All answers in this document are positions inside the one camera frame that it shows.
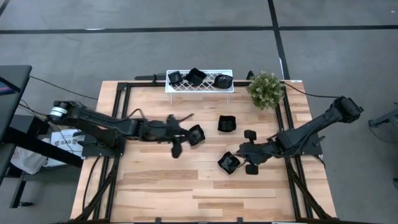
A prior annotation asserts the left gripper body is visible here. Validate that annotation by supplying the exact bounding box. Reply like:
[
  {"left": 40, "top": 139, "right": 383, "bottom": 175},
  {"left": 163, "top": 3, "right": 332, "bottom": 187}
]
[{"left": 139, "top": 113, "right": 194, "bottom": 159}]

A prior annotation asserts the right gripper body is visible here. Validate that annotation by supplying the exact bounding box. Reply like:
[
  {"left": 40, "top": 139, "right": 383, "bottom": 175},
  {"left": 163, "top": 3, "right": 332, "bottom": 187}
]
[{"left": 238, "top": 129, "right": 277, "bottom": 175}]

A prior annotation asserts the black deep fluted mini plate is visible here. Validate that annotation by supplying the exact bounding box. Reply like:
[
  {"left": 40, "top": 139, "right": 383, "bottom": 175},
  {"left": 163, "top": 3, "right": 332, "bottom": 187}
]
[{"left": 188, "top": 124, "right": 206, "bottom": 146}]

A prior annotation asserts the black wavy square mini plate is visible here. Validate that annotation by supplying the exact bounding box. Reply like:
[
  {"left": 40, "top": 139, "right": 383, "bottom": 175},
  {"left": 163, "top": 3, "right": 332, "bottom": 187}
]
[
  {"left": 217, "top": 115, "right": 237, "bottom": 133},
  {"left": 185, "top": 67, "right": 208, "bottom": 87}
]

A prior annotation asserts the black round fluted mini plate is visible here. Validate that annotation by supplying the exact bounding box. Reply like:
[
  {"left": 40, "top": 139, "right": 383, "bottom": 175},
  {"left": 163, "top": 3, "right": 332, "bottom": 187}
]
[{"left": 213, "top": 74, "right": 234, "bottom": 90}]

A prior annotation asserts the green artificial plant black pot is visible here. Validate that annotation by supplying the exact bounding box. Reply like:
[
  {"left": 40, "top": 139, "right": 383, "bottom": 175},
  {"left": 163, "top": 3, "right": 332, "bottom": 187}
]
[{"left": 246, "top": 70, "right": 285, "bottom": 110}]

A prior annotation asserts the white printed cardboard box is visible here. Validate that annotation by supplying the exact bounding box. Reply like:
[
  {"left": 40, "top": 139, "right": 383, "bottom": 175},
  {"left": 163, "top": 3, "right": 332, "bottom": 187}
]
[{"left": 49, "top": 130, "right": 85, "bottom": 168}]

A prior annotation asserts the white plastic bag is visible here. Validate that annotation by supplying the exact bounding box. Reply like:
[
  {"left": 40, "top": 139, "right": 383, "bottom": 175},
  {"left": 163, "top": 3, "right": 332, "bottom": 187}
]
[{"left": 10, "top": 146, "right": 47, "bottom": 175}]

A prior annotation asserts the grey chair base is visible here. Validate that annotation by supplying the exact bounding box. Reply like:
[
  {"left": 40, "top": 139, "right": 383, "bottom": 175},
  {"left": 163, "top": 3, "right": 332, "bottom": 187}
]
[{"left": 368, "top": 108, "right": 398, "bottom": 128}]

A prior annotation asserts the black desk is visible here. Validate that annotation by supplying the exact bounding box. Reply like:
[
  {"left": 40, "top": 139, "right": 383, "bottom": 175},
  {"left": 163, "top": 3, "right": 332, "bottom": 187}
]
[{"left": 0, "top": 64, "right": 84, "bottom": 208}]

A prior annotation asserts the desk screen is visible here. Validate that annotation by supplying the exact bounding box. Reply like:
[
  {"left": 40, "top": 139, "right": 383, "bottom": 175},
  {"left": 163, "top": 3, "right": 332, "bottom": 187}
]
[{"left": 0, "top": 77, "right": 16, "bottom": 96}]

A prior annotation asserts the white wire rack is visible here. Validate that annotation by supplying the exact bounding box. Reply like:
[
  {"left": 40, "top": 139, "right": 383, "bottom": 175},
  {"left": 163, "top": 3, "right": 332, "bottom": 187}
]
[{"left": 164, "top": 69, "right": 234, "bottom": 105}]

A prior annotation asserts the black aluminium table frame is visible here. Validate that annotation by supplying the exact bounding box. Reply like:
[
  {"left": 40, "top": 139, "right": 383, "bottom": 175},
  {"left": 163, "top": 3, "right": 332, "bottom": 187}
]
[{"left": 73, "top": 81, "right": 335, "bottom": 223}]

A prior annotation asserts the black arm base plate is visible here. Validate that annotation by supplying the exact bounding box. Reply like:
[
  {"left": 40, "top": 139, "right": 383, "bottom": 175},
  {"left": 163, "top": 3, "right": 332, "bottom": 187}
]
[
  {"left": 81, "top": 136, "right": 125, "bottom": 158},
  {"left": 277, "top": 130, "right": 323, "bottom": 156}
]

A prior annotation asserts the black floor cable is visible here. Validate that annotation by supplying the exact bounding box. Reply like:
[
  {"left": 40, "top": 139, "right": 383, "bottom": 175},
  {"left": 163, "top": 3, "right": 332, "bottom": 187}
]
[{"left": 29, "top": 75, "right": 100, "bottom": 101}]

